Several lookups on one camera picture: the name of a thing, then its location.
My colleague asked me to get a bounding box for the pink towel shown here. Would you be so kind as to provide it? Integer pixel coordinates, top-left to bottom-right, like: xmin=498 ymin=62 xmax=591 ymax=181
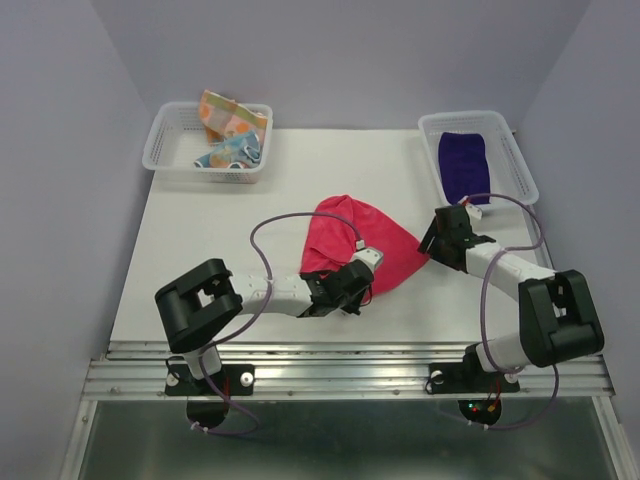
xmin=300 ymin=195 xmax=430 ymax=304

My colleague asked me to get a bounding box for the purple towel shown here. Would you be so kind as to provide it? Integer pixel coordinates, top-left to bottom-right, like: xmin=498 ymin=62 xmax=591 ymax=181
xmin=438 ymin=132 xmax=491 ymax=205

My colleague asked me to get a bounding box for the light blue patterned towel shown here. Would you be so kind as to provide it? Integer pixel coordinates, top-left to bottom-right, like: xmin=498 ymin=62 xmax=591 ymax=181
xmin=193 ymin=130 xmax=262 ymax=169

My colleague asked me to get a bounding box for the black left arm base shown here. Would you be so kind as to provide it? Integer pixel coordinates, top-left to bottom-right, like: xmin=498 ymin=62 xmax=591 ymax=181
xmin=164 ymin=356 xmax=260 ymax=436

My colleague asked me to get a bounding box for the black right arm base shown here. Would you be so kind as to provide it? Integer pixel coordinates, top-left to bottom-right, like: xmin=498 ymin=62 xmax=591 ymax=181
xmin=424 ymin=344 xmax=521 ymax=429

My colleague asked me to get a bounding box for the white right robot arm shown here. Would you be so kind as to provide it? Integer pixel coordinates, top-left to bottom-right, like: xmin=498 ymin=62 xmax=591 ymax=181
xmin=418 ymin=205 xmax=605 ymax=390

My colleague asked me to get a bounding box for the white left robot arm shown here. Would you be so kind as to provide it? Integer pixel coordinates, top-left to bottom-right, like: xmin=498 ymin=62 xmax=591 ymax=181
xmin=155 ymin=249 xmax=382 ymax=394

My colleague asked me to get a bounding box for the orange dotted patterned towel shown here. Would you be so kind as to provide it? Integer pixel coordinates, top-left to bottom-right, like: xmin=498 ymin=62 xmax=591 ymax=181
xmin=198 ymin=90 xmax=268 ymax=145

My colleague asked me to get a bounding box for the white left plastic basket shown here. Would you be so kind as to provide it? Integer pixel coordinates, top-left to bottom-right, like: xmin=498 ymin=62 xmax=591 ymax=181
xmin=142 ymin=102 xmax=273 ymax=184

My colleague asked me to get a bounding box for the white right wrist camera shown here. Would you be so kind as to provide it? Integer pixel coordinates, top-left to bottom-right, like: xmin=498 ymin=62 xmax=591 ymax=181
xmin=458 ymin=196 xmax=483 ymax=223

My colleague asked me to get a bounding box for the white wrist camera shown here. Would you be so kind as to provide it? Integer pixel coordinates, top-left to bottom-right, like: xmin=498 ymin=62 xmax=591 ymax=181
xmin=351 ymin=240 xmax=384 ymax=273
xmin=458 ymin=196 xmax=483 ymax=223

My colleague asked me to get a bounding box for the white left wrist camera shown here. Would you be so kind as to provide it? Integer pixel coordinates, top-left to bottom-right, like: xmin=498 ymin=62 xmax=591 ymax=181
xmin=351 ymin=240 xmax=384 ymax=273

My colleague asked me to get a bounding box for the aluminium mounting rail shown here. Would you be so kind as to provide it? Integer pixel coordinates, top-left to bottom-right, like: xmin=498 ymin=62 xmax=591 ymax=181
xmin=82 ymin=342 xmax=614 ymax=402

